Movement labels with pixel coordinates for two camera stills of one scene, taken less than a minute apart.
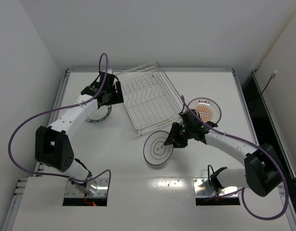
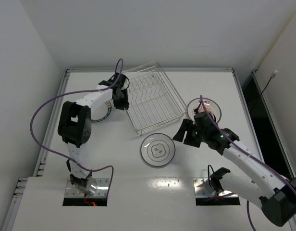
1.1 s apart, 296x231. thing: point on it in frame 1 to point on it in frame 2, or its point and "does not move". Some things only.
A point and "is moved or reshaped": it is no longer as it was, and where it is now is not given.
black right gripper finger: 170,140 to 191,140
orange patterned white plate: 209,110 does not move
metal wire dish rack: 149,97 does not move
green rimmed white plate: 99,114 does not move
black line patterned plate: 155,151 is moved or reshaped
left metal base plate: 71,191 does not move
